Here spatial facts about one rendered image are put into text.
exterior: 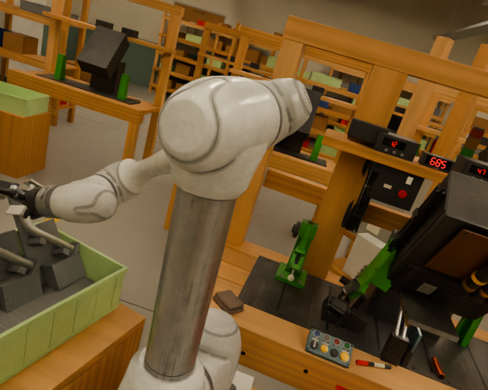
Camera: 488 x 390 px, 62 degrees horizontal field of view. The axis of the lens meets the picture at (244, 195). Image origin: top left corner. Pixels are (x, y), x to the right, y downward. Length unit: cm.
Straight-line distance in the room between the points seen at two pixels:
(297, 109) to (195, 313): 40
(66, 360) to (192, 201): 86
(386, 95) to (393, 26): 988
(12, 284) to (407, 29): 1104
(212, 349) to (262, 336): 49
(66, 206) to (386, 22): 1092
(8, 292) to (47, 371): 27
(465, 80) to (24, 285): 173
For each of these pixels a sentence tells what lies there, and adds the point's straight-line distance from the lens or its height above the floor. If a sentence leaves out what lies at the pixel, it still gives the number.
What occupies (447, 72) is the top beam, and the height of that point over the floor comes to 190.
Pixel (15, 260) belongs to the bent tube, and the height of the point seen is 98.
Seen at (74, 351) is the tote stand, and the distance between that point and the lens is 141.
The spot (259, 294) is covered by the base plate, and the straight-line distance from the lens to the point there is 164.
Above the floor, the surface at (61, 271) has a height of 90.
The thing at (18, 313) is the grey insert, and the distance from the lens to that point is 145.
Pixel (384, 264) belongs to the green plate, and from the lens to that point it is 154.
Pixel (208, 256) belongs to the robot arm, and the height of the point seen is 144.
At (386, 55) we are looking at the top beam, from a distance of 178.
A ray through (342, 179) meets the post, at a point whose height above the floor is 136.
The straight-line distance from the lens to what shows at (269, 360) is 150.
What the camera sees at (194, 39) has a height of 163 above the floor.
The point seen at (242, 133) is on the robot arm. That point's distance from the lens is 56.
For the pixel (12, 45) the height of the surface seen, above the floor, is 93.
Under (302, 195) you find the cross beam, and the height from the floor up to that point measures 121.
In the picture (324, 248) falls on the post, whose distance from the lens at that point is 192.
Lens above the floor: 176
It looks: 19 degrees down
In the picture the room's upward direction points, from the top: 17 degrees clockwise
